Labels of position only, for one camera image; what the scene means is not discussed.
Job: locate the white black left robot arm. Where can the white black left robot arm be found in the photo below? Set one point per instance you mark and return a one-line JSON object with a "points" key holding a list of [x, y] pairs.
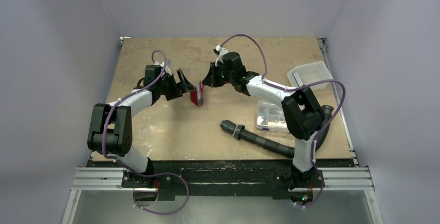
{"points": [[110, 131]]}

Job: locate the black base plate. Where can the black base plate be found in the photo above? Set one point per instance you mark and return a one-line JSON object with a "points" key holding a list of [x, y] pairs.
{"points": [[170, 167]]}

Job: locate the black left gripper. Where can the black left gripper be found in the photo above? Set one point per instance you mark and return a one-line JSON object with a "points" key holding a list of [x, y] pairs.
{"points": [[177, 92]]}

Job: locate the red leather card holder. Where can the red leather card holder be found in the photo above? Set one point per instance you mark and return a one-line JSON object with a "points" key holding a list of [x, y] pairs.
{"points": [[196, 96]]}

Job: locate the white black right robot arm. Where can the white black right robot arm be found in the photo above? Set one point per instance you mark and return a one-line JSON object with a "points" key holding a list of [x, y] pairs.
{"points": [[302, 112]]}

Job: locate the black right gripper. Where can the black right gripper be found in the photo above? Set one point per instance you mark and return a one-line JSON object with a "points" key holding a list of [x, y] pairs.
{"points": [[216, 76]]}

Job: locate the white plastic tray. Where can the white plastic tray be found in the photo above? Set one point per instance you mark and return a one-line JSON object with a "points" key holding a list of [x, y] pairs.
{"points": [[308, 73]]}

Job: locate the clear plastic screw box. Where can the clear plastic screw box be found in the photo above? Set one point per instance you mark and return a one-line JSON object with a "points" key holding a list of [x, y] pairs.
{"points": [[270, 117]]}

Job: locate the aluminium frame rail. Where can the aluminium frame rail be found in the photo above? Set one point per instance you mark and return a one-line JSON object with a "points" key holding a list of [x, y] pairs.
{"points": [[112, 178]]}

